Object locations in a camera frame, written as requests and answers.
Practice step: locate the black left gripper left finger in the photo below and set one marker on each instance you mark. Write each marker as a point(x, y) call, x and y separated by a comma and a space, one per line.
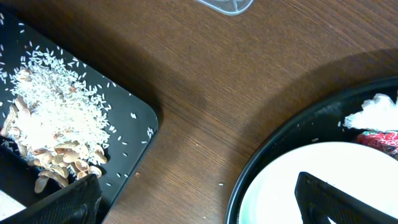
point(77, 203)

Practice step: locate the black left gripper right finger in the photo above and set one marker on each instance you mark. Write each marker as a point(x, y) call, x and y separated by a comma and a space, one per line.
point(322, 203)

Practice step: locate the white plate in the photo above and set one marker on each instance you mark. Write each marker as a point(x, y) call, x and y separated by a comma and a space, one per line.
point(362, 172)

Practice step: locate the round black tray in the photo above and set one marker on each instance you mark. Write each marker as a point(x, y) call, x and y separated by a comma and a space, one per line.
point(319, 120)

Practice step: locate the rice and peanut shells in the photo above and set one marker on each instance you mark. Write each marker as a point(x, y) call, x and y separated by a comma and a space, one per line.
point(55, 119)

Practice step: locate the red snack wrapper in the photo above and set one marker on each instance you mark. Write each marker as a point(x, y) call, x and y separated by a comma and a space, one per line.
point(384, 142)

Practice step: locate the black rectangular tray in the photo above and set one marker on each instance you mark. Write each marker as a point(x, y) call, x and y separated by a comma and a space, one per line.
point(133, 124)

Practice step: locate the crumpled white tissue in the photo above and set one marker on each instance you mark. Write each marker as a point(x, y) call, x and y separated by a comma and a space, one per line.
point(378, 114)

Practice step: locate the clear plastic bin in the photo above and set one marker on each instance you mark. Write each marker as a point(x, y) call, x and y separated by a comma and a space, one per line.
point(227, 7)

